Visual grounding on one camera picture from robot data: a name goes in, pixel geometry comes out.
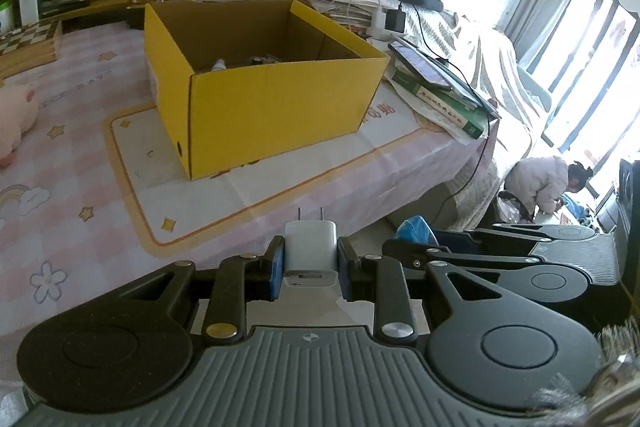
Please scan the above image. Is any blue packet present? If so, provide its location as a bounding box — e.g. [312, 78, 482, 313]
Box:
[395, 216, 441, 243]

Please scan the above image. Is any tablet with dark screen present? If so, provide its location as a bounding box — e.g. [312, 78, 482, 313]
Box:
[389, 39, 501, 120]

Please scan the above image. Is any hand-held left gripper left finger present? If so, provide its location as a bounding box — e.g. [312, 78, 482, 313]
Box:
[125, 236, 287, 341]

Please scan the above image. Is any black flat case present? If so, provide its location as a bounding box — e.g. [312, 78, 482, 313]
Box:
[40, 0, 87, 15]

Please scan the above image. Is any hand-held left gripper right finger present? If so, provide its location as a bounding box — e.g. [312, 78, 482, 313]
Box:
[338, 237, 506, 342]

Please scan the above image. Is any white charger plug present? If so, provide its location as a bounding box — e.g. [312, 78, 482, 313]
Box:
[284, 206, 340, 288]

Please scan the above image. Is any person's fuzzy grey clothing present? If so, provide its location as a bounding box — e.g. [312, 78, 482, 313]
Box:
[530, 322, 640, 415]

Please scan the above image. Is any light patterned sofa cover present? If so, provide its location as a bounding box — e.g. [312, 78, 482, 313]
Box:
[415, 2, 556, 228]

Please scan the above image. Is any thick green book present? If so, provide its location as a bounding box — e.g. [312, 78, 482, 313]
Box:
[391, 67, 491, 140]

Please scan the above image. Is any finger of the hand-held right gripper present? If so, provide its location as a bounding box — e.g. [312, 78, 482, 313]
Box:
[384, 238, 543, 275]
[432, 227, 548, 253]

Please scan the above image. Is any stack of papers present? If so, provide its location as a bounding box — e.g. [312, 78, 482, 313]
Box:
[285, 0, 396, 40]

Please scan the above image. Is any pink plush toy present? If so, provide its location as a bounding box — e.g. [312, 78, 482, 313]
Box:
[0, 82, 40, 168]

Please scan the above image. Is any black cable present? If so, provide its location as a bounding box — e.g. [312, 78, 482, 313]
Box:
[405, 2, 496, 228]

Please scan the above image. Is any pink checked cloth desktop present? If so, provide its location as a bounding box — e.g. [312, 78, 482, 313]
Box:
[0, 0, 501, 388]

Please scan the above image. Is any wooden chessboard box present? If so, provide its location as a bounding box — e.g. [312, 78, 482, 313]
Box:
[0, 18, 63, 78]

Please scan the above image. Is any yellow cardboard box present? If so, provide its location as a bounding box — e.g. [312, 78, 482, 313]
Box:
[144, 0, 391, 181]

